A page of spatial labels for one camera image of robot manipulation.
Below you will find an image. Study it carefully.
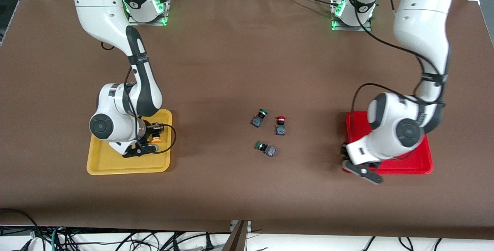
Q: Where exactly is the red push button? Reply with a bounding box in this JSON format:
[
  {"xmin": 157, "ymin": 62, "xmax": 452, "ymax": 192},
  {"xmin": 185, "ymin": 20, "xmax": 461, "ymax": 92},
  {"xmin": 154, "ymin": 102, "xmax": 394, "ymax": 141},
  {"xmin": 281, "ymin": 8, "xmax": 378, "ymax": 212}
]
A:
[{"xmin": 275, "ymin": 115, "xmax": 287, "ymax": 136}]

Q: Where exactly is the yellow plastic tray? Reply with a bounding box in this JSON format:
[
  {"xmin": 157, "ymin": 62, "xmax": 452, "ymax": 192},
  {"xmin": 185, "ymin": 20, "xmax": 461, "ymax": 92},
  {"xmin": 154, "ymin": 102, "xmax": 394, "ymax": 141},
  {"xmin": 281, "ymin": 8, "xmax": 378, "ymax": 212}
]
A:
[{"xmin": 86, "ymin": 109, "xmax": 173, "ymax": 176}]

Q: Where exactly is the green push button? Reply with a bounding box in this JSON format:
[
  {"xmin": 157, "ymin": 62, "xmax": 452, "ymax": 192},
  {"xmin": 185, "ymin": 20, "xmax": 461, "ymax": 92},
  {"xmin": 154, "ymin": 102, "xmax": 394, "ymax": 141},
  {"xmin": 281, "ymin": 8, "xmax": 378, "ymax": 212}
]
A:
[
  {"xmin": 251, "ymin": 109, "xmax": 269, "ymax": 129},
  {"xmin": 255, "ymin": 141, "xmax": 277, "ymax": 158}
]

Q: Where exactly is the red plastic tray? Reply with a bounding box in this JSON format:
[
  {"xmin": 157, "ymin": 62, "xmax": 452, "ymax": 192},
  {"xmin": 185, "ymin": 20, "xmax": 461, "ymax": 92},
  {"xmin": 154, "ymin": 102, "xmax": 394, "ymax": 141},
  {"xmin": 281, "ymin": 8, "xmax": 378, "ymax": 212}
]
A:
[{"xmin": 345, "ymin": 111, "xmax": 434, "ymax": 175}]

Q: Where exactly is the aluminium table leg profile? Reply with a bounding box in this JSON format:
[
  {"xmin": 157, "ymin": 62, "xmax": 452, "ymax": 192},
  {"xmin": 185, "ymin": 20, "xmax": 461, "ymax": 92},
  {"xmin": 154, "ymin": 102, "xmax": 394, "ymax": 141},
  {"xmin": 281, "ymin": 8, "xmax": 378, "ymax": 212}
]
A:
[{"xmin": 223, "ymin": 220, "xmax": 248, "ymax": 251}]

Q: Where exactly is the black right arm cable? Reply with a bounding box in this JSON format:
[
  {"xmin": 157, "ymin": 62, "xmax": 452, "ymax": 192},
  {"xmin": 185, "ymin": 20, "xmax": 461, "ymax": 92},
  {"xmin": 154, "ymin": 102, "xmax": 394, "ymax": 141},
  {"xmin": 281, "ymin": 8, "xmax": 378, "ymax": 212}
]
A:
[{"xmin": 101, "ymin": 41, "xmax": 177, "ymax": 154}]

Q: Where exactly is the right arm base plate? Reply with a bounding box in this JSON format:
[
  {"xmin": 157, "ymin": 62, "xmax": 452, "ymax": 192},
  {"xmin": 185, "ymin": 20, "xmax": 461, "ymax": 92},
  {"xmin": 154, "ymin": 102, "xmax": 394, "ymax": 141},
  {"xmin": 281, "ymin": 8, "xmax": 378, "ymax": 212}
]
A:
[{"xmin": 127, "ymin": 12, "xmax": 169, "ymax": 27}]

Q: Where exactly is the silver table bracket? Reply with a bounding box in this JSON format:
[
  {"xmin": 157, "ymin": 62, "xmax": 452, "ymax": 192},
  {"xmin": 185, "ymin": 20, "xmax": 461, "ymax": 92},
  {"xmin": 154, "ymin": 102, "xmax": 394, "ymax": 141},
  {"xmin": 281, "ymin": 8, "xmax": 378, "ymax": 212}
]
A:
[{"xmin": 230, "ymin": 220, "xmax": 252, "ymax": 232}]

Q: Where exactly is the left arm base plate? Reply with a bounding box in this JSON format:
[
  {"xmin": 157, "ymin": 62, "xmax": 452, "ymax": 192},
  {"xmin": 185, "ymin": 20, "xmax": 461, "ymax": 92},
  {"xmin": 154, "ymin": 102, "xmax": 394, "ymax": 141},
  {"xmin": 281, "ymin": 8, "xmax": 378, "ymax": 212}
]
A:
[{"xmin": 331, "ymin": 17, "xmax": 372, "ymax": 32}]

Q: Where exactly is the teal cable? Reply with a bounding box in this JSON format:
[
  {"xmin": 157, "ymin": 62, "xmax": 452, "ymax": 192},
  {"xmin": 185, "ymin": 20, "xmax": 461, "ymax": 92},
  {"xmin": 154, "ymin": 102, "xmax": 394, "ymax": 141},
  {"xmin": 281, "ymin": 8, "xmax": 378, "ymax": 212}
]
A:
[{"xmin": 49, "ymin": 226, "xmax": 64, "ymax": 251}]

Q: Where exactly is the black looped cable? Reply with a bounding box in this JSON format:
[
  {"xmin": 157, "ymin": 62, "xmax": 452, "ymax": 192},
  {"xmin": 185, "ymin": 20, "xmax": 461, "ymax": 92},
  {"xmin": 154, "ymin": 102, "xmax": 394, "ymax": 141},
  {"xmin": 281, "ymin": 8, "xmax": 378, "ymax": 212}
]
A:
[{"xmin": 0, "ymin": 208, "xmax": 41, "ymax": 251}]

